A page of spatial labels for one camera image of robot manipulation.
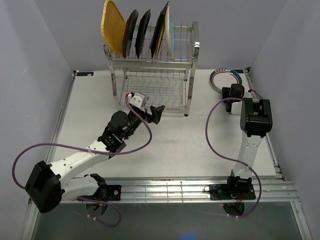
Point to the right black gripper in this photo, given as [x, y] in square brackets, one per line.
[225, 90]

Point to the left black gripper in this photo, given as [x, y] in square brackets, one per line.
[156, 113]

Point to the white plate teal red rim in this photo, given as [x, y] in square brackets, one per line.
[224, 77]

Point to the round woven bamboo plate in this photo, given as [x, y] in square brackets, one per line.
[161, 34]

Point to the cream and blue round plate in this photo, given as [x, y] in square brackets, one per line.
[169, 33]

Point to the beige floral square plate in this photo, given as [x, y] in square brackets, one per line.
[157, 31]

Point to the black floral square plate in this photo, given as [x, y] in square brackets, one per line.
[142, 29]
[128, 33]

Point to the square woven bamboo plate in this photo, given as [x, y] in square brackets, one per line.
[113, 27]

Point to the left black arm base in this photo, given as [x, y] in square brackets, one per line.
[108, 193]

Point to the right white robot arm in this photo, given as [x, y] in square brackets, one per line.
[255, 122]

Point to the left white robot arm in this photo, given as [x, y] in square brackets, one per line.
[49, 184]

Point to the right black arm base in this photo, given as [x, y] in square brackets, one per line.
[221, 192]

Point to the steel two-tier dish rack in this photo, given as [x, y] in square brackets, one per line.
[167, 81]

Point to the right blue table label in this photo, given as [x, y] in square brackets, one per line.
[239, 71]

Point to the blue table label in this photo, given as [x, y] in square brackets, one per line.
[239, 71]
[84, 74]

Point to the left blue table label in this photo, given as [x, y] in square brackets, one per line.
[84, 74]

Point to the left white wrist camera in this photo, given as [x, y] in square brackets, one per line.
[137, 99]

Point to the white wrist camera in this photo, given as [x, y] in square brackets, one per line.
[251, 94]
[137, 99]

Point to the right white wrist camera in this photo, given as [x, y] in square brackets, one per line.
[251, 94]

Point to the aluminium front rail frame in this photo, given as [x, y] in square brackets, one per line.
[174, 210]

